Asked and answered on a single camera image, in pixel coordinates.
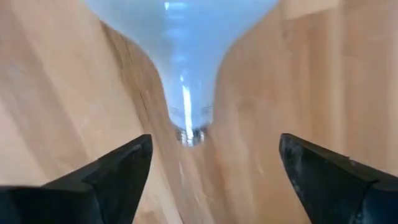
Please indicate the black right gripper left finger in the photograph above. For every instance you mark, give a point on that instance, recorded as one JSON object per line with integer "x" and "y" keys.
{"x": 93, "y": 193}

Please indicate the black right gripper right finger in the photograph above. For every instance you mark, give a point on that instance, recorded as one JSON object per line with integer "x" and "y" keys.
{"x": 335, "y": 186}

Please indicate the white round lid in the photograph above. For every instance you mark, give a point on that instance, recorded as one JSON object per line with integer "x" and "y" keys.
{"x": 186, "y": 56}

